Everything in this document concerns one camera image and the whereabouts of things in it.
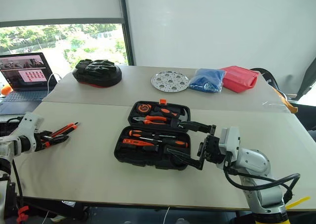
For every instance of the white roller blind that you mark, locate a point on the white roller blind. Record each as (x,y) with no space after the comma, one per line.
(59,1)

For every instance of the blue plastic bag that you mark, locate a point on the blue plastic bag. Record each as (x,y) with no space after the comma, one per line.
(207,80)

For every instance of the black boxing pad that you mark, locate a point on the black boxing pad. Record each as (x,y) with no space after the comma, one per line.
(97,73)

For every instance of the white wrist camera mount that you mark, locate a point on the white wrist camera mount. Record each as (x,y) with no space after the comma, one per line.
(29,123)
(232,140)

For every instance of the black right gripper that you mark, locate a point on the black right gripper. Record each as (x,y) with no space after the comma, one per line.
(211,151)

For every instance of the red clip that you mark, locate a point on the red clip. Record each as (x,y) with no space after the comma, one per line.
(22,214)

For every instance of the red plastic box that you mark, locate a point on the red plastic box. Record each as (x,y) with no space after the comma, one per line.
(240,79)

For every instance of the black tool case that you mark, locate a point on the black tool case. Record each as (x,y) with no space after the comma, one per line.
(138,157)

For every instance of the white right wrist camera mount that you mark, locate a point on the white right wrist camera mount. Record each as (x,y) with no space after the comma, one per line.
(232,140)

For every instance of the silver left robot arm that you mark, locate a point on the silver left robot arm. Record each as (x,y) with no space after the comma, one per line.
(10,145)

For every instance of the dark window frame post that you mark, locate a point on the dark window frame post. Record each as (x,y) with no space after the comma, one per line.
(127,33)

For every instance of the orange black tape measure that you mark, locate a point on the orange black tape measure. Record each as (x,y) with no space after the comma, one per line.
(144,108)

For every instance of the yellow strip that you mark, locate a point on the yellow strip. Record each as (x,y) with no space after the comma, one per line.
(300,201)

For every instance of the orange voltage tester pen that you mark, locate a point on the orange voltage tester pen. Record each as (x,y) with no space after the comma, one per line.
(135,142)

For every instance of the open laptop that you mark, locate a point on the open laptop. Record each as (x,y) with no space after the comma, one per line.
(27,70)

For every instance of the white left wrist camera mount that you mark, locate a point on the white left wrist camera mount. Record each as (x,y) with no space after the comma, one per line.
(29,123)

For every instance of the orange round object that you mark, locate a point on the orange round object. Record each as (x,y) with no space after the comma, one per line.
(6,90)

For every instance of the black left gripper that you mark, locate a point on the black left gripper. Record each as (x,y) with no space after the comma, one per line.
(39,142)

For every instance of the perforated metal steamer plate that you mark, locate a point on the perforated metal steamer plate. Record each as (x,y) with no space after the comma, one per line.
(169,81)

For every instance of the orange black utility knife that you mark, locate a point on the orange black utility knife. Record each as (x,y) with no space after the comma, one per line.
(66,129)

